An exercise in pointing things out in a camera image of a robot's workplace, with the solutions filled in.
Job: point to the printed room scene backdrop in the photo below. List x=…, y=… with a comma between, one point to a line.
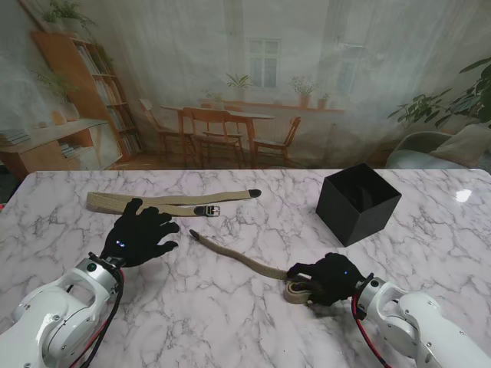
x=245, y=57

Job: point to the beige woven belt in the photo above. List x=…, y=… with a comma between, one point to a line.
x=253, y=264
x=215, y=198

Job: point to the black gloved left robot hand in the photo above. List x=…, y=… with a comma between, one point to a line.
x=140, y=235

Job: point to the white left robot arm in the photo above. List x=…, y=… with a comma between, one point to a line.
x=57, y=314

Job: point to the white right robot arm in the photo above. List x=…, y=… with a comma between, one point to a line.
x=414, y=326

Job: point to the black storage box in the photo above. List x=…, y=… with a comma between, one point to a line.
x=356, y=222

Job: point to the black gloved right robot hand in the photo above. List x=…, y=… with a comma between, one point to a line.
x=333, y=278

